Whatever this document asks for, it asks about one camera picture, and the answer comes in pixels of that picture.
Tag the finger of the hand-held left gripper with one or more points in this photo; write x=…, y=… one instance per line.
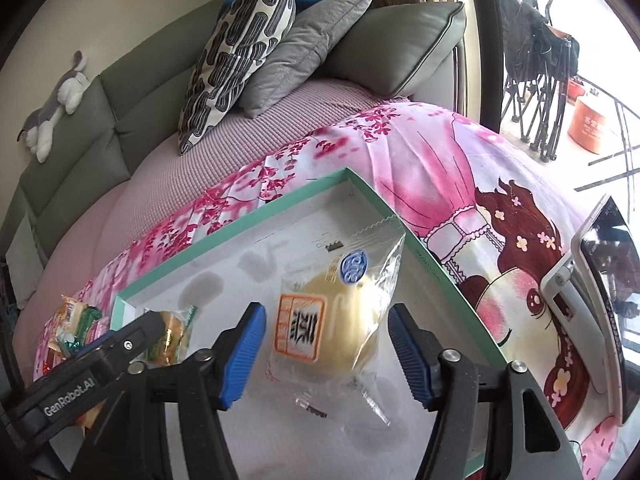
x=140, y=332

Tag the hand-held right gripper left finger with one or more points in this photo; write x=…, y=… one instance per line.
x=245, y=355

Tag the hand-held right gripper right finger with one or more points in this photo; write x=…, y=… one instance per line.
x=407, y=355

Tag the red snack packet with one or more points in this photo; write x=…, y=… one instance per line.
x=47, y=367

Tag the orange and green snack packet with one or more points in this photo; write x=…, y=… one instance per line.
x=175, y=330

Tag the pink snack packet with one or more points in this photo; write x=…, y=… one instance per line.
x=103, y=332

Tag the clear-wrapped yellow bun packet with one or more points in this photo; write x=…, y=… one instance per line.
x=330, y=305

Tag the teal-rimmed white box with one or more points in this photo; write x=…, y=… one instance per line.
x=320, y=220

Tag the dark green snack packet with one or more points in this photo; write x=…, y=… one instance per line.
x=91, y=321

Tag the beige orange-printed snack packet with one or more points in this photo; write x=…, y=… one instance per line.
x=70, y=310

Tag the light grey pillow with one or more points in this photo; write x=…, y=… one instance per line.
x=25, y=260

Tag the pink sofa cover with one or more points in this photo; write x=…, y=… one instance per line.
x=200, y=175

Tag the white tablet stand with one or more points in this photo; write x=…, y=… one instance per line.
x=562, y=280

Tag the grey-green sofa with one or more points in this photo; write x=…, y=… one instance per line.
x=75, y=150

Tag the pink printed blanket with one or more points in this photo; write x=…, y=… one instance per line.
x=425, y=160

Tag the grey and white plush toy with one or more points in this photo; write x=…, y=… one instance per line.
x=67, y=92

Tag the black and white patterned pillow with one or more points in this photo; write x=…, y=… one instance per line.
x=235, y=55

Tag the orange bucket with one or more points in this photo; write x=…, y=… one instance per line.
x=587, y=122

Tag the grey fabric pillow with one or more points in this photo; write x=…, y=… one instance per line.
x=295, y=55

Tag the grey-green leather cushion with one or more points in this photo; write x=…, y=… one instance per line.
x=400, y=45

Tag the black folding chair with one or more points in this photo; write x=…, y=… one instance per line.
x=530, y=35

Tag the dark window frame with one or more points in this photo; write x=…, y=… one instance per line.
x=482, y=35

